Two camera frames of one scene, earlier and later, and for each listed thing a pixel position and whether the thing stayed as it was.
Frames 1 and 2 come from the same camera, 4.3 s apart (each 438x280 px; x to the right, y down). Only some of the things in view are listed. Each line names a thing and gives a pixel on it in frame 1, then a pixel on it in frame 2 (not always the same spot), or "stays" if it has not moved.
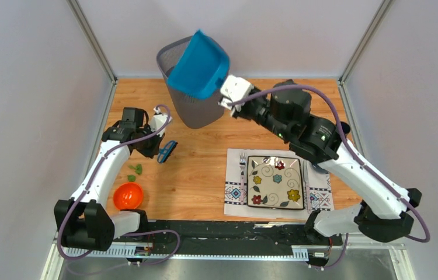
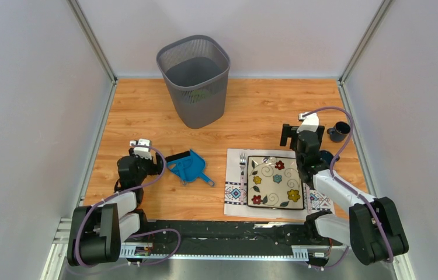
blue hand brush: [164, 153] → [180, 163]
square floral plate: [274, 182] stays
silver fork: [242, 162] stays
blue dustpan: [201, 69] → [195, 168]
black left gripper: [152, 152] → [155, 169]
